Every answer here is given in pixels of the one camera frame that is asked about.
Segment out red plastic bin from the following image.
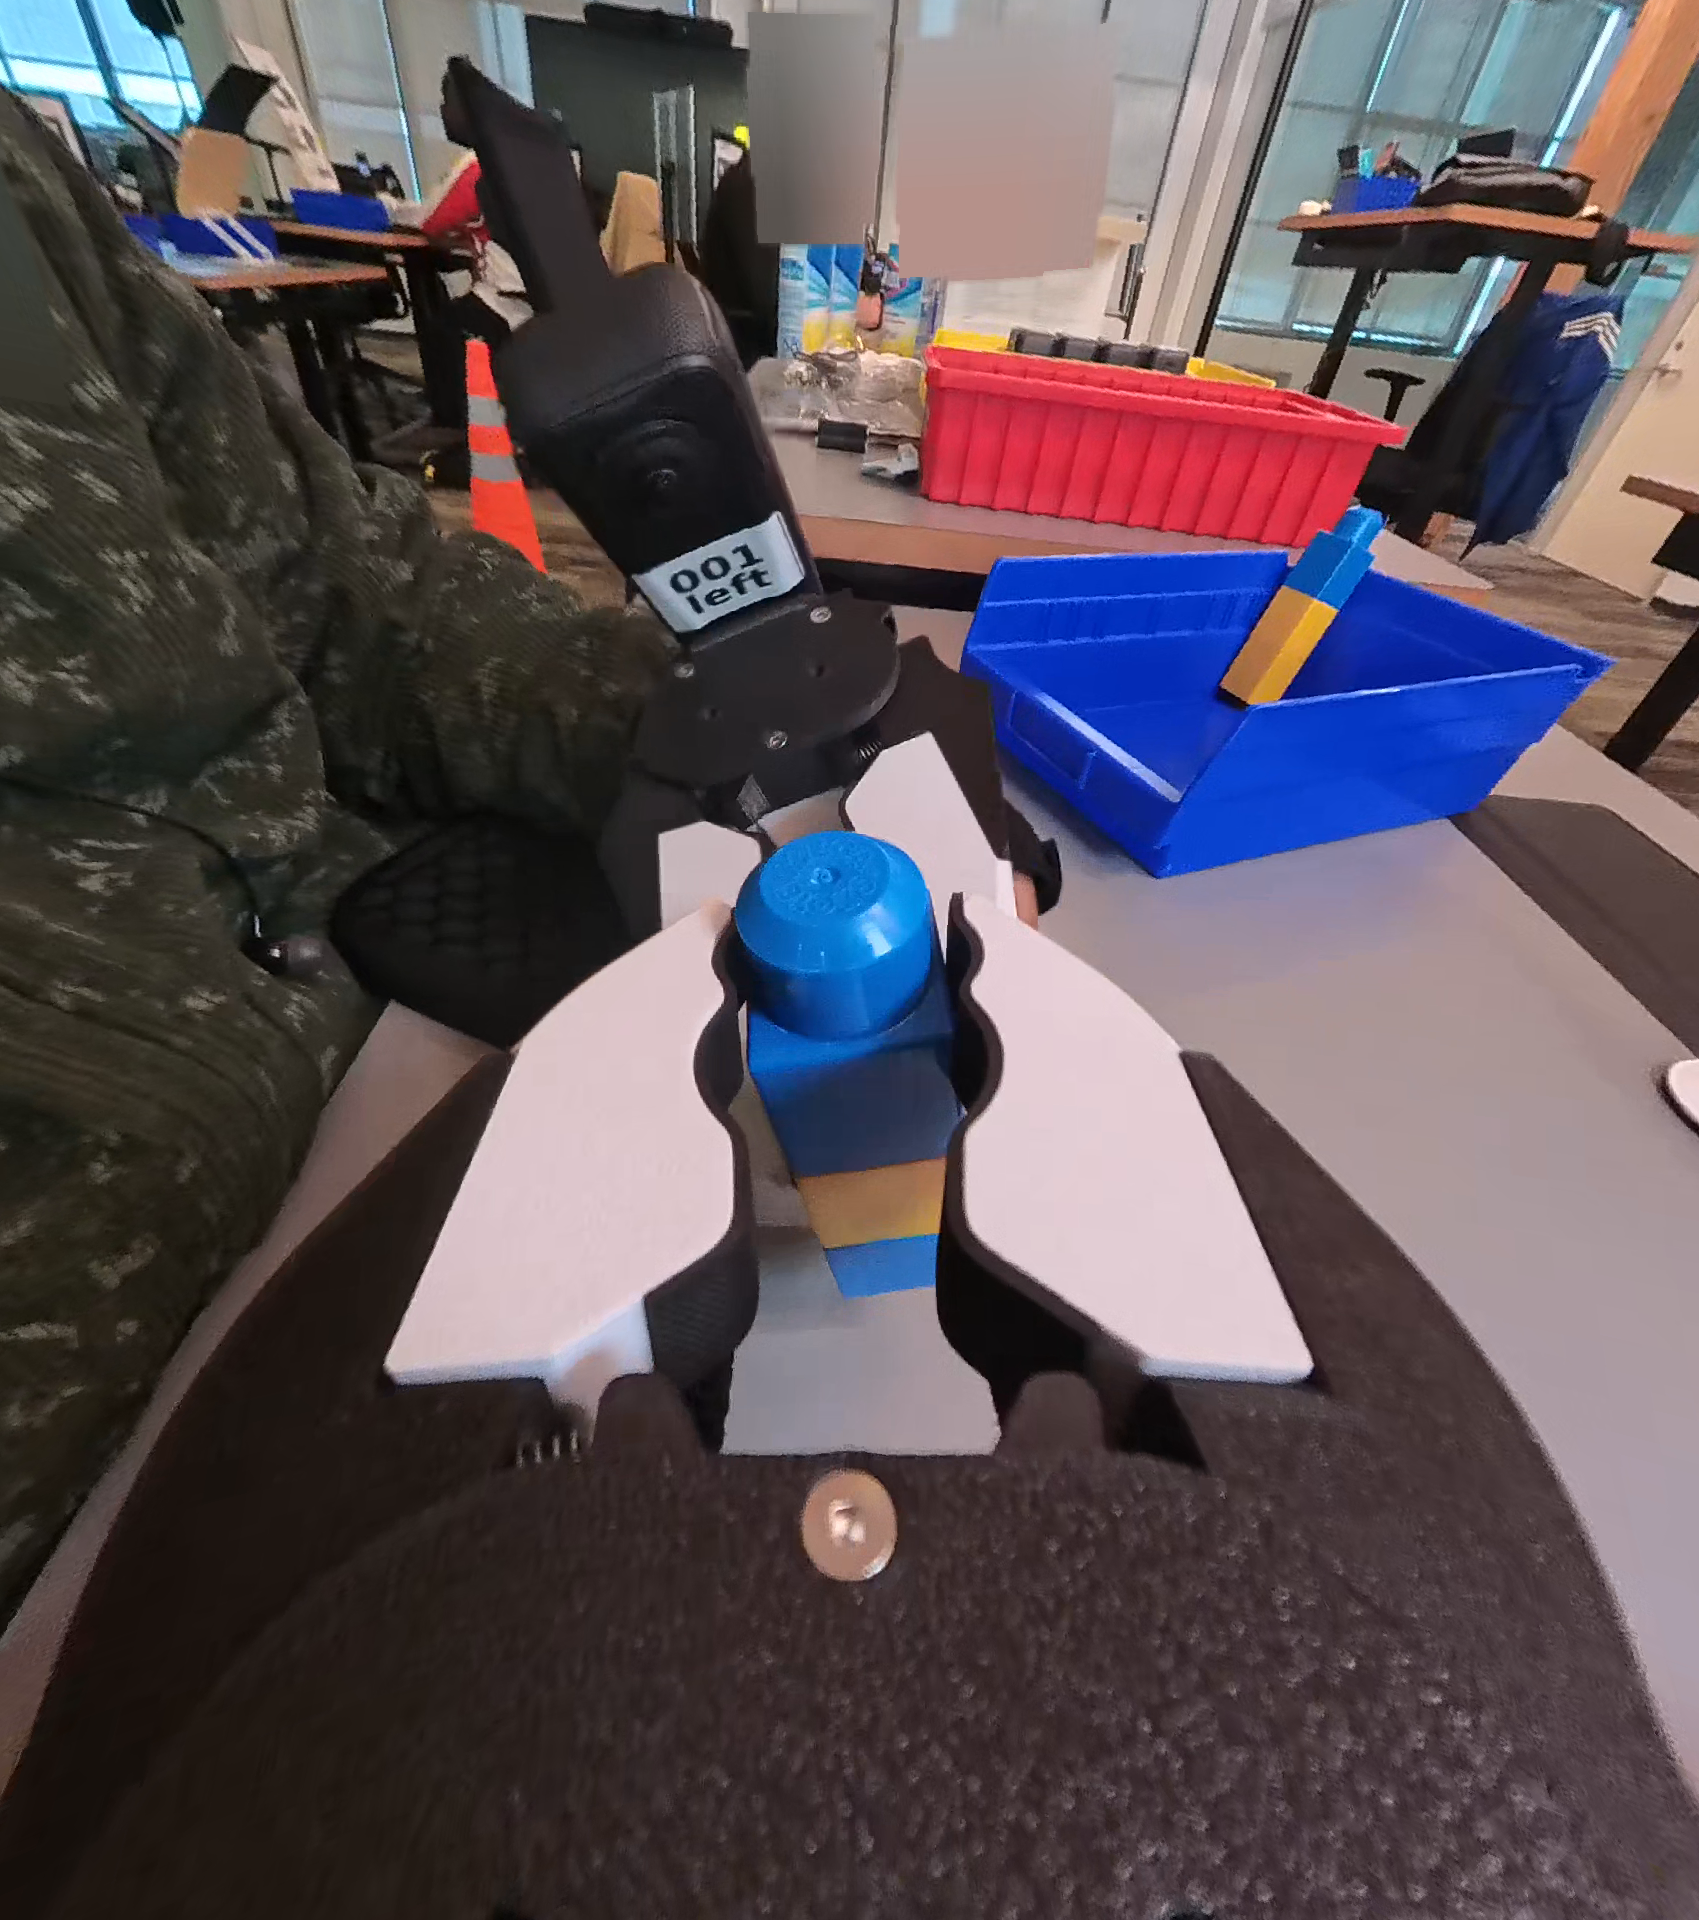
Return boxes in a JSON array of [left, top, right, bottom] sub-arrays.
[[921, 343, 1409, 550]]

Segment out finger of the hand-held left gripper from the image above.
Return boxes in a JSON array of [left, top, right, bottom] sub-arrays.
[[843, 732, 1019, 924], [657, 816, 775, 949]]

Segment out row of black boxes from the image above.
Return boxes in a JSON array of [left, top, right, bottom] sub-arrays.
[[1005, 326, 1193, 370]]

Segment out blue plastic bin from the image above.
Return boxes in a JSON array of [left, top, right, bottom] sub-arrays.
[[961, 545, 1614, 880]]

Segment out wooden standing desk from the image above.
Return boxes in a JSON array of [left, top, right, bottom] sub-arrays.
[[1275, 205, 1699, 400]]

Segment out black bag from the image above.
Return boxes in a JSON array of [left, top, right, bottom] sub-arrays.
[[1411, 149, 1596, 215]]

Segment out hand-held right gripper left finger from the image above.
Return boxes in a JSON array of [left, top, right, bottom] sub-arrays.
[[383, 899, 761, 1421]]

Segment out small blue container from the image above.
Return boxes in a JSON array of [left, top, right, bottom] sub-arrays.
[[1331, 142, 1421, 215]]

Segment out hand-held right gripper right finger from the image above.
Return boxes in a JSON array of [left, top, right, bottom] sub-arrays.
[[939, 893, 1315, 1386]]

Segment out black office chair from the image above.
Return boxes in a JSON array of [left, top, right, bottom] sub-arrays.
[[1365, 365, 1480, 541]]

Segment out blue hanging jacket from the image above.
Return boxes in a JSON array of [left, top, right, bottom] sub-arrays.
[[1462, 291, 1630, 550]]

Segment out scattered small metal parts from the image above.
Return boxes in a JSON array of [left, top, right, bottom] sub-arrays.
[[785, 351, 925, 482]]

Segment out orange traffic cone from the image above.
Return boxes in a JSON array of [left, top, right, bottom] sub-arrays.
[[463, 336, 551, 576]]

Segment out blue printed box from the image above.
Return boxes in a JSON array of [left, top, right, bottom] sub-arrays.
[[777, 240, 929, 361]]

